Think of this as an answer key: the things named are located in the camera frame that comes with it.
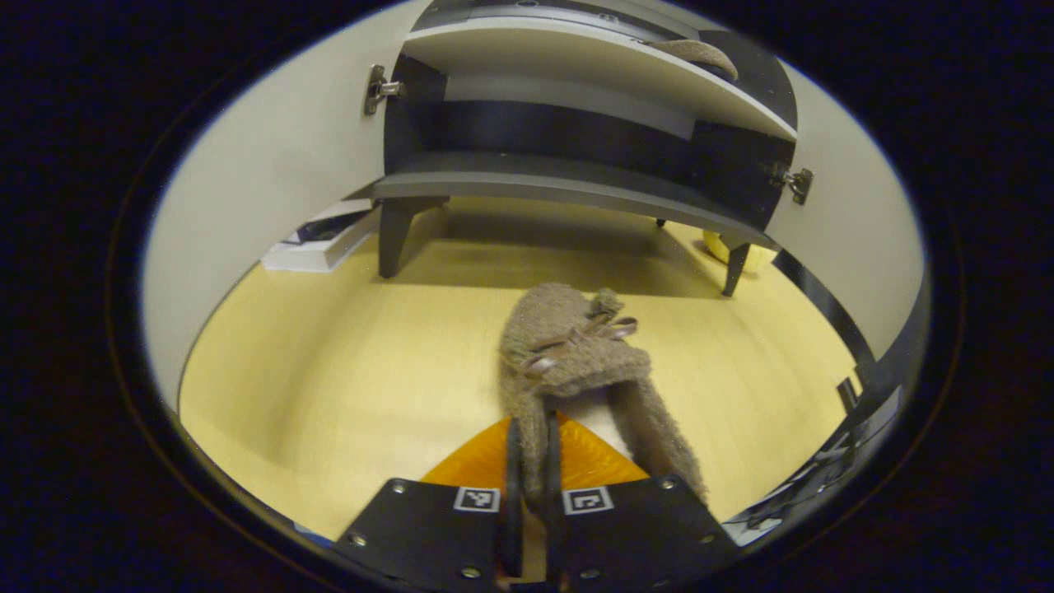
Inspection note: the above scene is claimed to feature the grey shoe cabinet door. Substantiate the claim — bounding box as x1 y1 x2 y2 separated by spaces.
766 62 927 363
140 4 433 413

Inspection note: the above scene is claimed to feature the brown fuzzy shoe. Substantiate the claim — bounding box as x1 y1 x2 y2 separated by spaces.
498 282 709 507
646 38 740 82

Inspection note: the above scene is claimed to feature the blue cover book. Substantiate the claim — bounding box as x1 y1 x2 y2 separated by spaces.
295 210 373 245

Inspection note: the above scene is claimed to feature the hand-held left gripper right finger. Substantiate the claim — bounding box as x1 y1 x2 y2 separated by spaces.
543 412 742 592

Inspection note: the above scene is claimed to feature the grey shoe cabinet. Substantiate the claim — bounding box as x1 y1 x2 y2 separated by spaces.
362 0 800 299

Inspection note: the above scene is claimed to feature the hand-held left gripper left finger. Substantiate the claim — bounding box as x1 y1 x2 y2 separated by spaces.
333 416 525 592

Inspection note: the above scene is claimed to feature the white book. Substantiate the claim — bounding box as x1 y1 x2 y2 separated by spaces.
261 199 382 273

